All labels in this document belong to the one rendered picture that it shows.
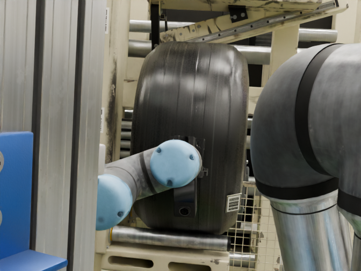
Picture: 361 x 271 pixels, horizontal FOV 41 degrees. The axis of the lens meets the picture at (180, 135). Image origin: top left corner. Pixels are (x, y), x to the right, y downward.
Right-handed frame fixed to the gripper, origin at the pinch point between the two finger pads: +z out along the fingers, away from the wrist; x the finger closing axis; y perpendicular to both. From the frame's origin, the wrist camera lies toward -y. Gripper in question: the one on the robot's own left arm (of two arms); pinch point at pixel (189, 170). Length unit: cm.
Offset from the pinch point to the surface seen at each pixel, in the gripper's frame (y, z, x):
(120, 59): 31, 32, 26
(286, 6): 57, 58, -25
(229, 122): 12.2, 9.1, -8.3
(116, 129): 9.6, 33.7, 25.9
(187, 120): 12.0, 8.3, 2.0
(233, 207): -9.3, 16.7, -11.1
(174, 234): -19.2, 24.9, 4.7
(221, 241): -19.9, 24.5, -8.4
